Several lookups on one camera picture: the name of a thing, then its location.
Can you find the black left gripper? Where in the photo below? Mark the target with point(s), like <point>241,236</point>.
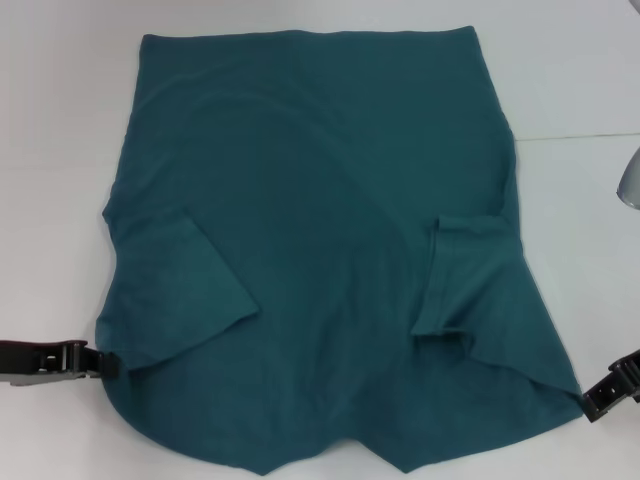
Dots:
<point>20,356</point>

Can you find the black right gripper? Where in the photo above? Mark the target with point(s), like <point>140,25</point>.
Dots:
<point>634,375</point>

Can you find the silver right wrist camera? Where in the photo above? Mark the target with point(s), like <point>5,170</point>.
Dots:
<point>631,185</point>

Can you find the teal blue t-shirt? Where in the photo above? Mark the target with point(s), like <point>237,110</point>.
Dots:
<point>310,200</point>

